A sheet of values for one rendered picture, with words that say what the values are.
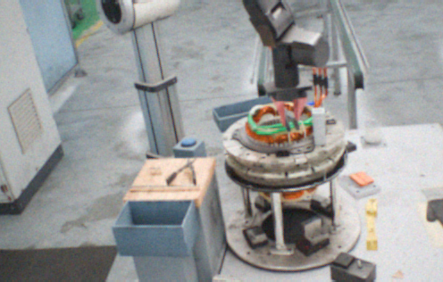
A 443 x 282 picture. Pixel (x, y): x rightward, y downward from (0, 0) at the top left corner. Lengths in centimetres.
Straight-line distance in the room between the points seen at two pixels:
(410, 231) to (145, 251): 74
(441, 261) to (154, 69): 98
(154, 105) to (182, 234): 63
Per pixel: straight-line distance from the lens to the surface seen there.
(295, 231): 161
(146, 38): 168
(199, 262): 140
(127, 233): 125
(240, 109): 177
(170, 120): 177
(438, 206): 168
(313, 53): 113
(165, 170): 142
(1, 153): 347
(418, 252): 154
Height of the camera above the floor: 174
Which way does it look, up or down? 26 degrees down
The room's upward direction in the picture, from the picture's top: 9 degrees counter-clockwise
